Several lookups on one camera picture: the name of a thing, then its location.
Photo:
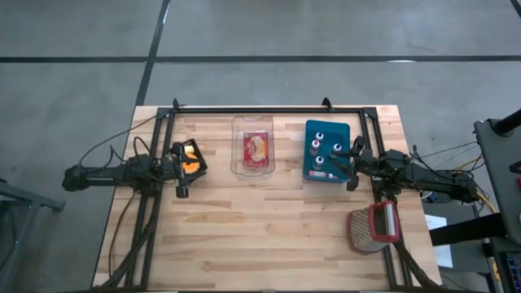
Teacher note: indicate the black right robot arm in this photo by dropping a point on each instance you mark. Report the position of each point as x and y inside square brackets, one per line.
[427, 177]

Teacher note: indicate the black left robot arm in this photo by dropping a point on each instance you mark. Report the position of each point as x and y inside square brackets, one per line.
[106, 173]

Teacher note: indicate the white paper sheet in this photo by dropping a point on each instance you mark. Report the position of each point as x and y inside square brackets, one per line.
[439, 240]

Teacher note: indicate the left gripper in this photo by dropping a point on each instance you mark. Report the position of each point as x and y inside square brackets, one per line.
[178, 163]

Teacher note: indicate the clear plastic bin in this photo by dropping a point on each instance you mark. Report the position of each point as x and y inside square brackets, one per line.
[252, 122]

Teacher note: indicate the grey equipment cart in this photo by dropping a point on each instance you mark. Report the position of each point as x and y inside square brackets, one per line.
[498, 171]

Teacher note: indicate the blue plastic bin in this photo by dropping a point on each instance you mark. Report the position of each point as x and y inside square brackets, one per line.
[340, 130]

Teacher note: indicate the black metal table frame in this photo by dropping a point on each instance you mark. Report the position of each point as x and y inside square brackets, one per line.
[264, 110]

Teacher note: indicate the dark food colouring bottle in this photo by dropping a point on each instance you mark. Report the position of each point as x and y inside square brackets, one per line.
[319, 136]
[337, 148]

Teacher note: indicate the pink labelled small bottle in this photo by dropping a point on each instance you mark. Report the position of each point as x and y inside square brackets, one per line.
[321, 175]

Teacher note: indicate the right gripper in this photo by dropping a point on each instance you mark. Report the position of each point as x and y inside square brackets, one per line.
[364, 163]

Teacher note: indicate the black food colouring bottle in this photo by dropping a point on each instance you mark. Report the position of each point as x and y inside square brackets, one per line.
[318, 162]

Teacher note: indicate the red food colouring bottle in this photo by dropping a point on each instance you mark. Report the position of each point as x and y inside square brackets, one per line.
[314, 145]

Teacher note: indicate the toy donut orange icing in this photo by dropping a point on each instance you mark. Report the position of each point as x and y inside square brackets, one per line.
[191, 166]

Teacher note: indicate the grey metal bench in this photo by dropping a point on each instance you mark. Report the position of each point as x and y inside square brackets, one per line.
[24, 203]

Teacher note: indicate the red popcorn bag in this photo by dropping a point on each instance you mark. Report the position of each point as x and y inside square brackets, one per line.
[255, 149]

